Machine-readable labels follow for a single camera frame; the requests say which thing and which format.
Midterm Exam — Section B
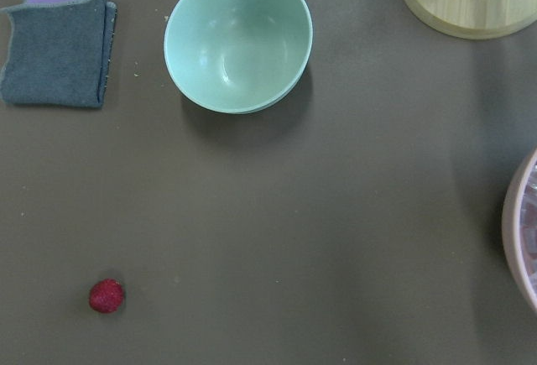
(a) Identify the red strawberry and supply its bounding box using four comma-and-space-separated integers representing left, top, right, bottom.
88, 279, 125, 314

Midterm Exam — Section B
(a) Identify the grey folded cloth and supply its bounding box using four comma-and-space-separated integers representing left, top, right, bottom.
1, 0, 117, 108

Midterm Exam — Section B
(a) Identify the pink ice bucket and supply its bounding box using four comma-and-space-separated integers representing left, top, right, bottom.
502, 151, 536, 310

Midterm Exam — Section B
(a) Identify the green bowl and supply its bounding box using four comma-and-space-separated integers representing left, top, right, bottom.
164, 0, 314, 114

